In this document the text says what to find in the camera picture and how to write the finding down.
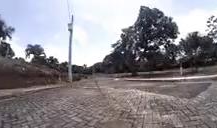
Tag pale curved concrete kerb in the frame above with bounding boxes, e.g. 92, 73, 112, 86
114, 73, 217, 82

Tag row of trees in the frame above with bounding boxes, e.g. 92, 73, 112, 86
24, 5, 217, 76

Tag grey brick paved road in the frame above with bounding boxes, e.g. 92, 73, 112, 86
0, 77, 217, 128

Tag grass verge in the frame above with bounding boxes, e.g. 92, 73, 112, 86
95, 64, 217, 80

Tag dark tree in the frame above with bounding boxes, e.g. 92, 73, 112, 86
0, 12, 16, 58

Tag brown earth bank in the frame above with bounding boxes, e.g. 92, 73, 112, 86
0, 54, 69, 90

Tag overhead wires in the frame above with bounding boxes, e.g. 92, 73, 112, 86
65, 0, 72, 21

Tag straight grey utility pole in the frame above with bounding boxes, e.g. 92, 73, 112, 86
67, 14, 75, 83

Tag pale straight concrete kerb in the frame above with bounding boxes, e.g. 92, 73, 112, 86
0, 83, 65, 101

